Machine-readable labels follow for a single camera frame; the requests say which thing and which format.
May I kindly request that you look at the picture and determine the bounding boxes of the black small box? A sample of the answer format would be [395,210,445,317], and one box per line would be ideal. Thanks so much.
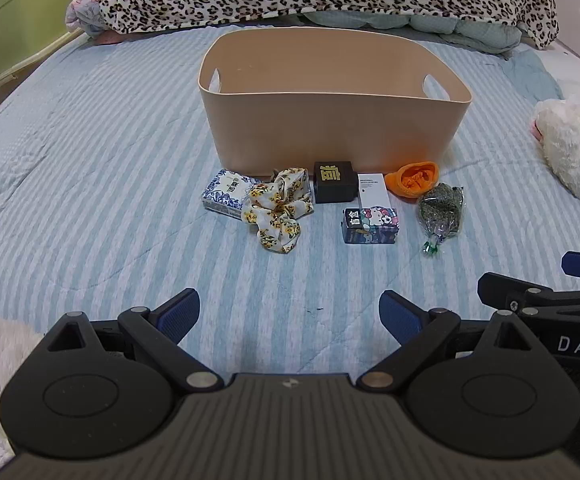
[313,160,360,205]

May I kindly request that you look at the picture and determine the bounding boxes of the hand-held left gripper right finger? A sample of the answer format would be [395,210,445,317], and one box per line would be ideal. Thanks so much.
[357,290,546,393]

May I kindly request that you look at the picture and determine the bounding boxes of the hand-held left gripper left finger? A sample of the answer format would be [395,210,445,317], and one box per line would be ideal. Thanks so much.
[35,288,222,396]

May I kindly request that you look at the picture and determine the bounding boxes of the green dried herb packet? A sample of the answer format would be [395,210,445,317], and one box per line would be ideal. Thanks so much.
[416,183,466,257]

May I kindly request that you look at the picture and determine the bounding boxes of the cartoon printed box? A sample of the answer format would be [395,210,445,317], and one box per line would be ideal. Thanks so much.
[340,206,400,246]

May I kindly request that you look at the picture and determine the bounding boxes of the beige storage basket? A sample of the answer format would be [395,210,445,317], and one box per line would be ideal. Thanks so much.
[199,26,473,177]

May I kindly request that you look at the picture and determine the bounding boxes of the blue striped bed sheet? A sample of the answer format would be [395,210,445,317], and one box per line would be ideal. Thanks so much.
[0,24,580,356]

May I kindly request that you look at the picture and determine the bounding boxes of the white plush toy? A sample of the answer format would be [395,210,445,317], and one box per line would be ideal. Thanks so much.
[532,94,580,200]

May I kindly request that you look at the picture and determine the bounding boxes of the green headboard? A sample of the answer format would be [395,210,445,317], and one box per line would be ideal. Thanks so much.
[0,0,102,88]

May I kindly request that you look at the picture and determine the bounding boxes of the orange sock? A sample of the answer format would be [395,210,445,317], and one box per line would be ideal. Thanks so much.
[384,159,442,203]

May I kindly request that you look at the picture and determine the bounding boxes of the grey green quilt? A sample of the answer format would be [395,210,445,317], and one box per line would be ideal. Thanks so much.
[290,9,524,57]

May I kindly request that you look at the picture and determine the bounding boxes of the yellow floral scrunchie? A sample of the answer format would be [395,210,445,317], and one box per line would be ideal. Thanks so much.
[241,166,315,255]

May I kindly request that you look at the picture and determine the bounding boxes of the pink floral cloth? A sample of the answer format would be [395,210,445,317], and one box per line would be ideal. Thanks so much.
[64,0,121,47]

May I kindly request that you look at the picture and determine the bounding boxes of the white slim box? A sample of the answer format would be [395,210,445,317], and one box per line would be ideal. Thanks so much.
[357,172,387,210]

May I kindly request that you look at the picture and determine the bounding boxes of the blue white tissue pack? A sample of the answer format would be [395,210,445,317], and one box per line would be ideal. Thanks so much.
[201,168,264,220]

